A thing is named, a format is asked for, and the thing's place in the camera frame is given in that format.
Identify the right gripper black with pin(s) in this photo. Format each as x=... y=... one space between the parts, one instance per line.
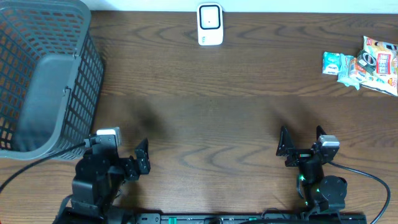
x=300 y=155

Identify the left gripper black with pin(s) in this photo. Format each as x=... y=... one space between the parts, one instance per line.
x=144 y=166

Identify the teal small snack packet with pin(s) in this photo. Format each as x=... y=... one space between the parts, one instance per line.
x=343 y=75

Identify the green tissue pack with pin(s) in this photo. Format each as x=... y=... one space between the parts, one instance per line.
x=331 y=63

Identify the orange tissue pack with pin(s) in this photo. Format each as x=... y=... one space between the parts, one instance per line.
x=356 y=72

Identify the dark green round-label box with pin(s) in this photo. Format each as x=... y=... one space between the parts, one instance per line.
x=367 y=61

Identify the large white snack bag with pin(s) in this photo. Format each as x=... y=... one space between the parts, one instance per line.
x=384 y=76

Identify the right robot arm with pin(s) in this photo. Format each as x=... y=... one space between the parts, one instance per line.
x=323 y=194

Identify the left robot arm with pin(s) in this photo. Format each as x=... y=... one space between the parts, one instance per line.
x=99 y=176

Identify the white barcode scanner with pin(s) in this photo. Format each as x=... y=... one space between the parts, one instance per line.
x=210 y=28

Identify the grey plastic mesh basket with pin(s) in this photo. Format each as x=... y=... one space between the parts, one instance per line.
x=51 y=78

